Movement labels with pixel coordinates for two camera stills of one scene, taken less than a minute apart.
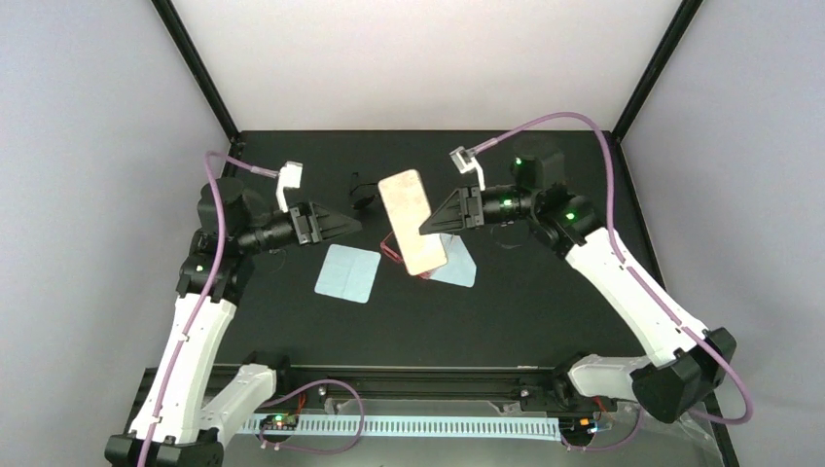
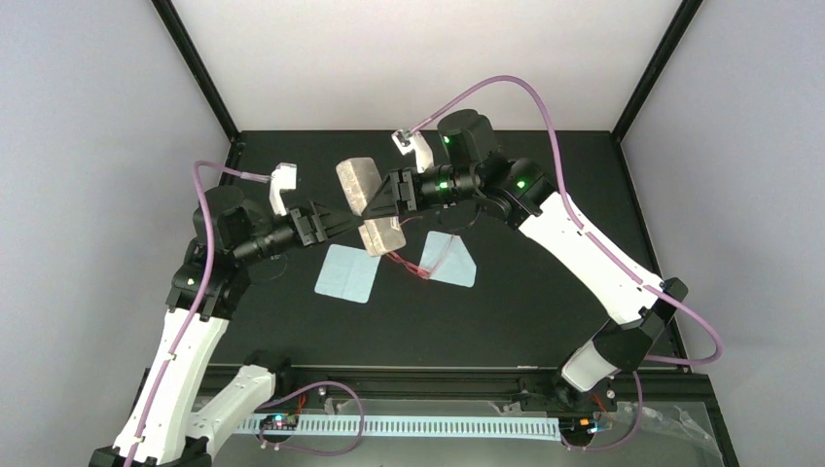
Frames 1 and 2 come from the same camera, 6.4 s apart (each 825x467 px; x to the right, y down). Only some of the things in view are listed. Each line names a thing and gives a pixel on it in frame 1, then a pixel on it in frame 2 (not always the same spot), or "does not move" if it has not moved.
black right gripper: x=464 y=206 → x=398 y=179
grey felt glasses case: x=409 y=209 → x=360 y=177
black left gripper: x=311 y=227 does not move
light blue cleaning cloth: x=460 y=269 does not move
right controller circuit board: x=577 y=425 does not move
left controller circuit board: x=286 y=421 does not move
